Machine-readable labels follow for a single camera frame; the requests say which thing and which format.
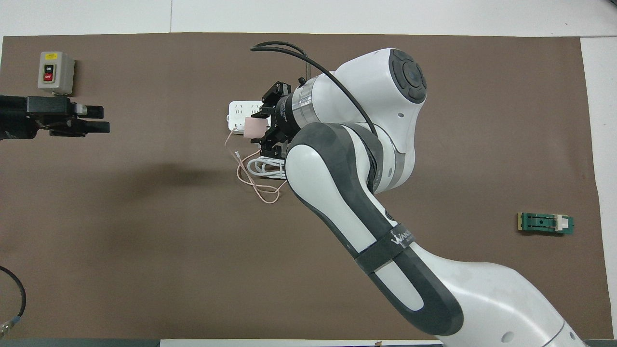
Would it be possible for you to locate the pink charger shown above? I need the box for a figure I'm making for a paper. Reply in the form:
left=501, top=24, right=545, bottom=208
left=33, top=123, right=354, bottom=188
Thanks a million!
left=243, top=117, right=269, bottom=142

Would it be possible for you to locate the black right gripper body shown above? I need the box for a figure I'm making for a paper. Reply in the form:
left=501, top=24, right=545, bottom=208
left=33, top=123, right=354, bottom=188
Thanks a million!
left=268, top=93, right=303, bottom=143

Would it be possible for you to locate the brown table mat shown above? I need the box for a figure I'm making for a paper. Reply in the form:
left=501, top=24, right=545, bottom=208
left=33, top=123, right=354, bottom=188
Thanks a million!
left=0, top=32, right=614, bottom=340

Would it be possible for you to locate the green circuit board module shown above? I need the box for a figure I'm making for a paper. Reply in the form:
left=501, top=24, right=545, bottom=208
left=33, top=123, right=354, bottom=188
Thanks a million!
left=517, top=212, right=575, bottom=237

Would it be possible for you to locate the grey on-off switch box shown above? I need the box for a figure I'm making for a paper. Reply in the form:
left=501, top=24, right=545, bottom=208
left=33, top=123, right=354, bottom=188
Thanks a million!
left=38, top=51, right=76, bottom=97

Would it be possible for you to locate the white power strip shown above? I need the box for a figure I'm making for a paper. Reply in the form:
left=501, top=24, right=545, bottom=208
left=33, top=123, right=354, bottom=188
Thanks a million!
left=227, top=100, right=265, bottom=133

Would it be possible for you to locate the pink charging cable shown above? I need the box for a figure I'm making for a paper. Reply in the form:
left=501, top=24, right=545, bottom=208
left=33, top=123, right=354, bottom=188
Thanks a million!
left=224, top=126, right=282, bottom=204

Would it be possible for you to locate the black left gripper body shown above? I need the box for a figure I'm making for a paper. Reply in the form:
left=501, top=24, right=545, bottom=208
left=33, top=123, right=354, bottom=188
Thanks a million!
left=0, top=95, right=74, bottom=141

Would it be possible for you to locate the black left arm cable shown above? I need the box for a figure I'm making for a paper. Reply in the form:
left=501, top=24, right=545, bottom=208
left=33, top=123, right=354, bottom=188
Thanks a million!
left=0, top=265, right=27, bottom=338

